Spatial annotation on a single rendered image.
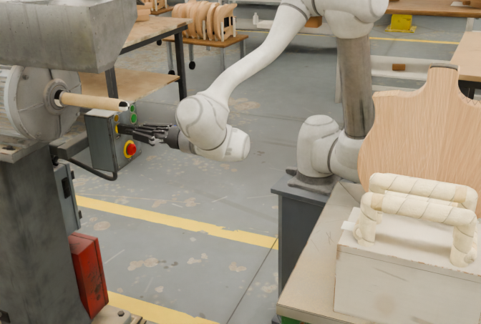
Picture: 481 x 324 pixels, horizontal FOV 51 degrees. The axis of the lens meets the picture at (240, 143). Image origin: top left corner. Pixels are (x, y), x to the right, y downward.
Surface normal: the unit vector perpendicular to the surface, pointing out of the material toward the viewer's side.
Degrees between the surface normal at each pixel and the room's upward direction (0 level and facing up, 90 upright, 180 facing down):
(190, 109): 54
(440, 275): 90
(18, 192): 90
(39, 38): 90
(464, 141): 90
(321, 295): 0
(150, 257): 0
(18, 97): 81
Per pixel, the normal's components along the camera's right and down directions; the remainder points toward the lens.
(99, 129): -0.39, 0.40
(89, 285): 0.92, 0.14
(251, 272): -0.03, -0.91
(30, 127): 0.65, 0.47
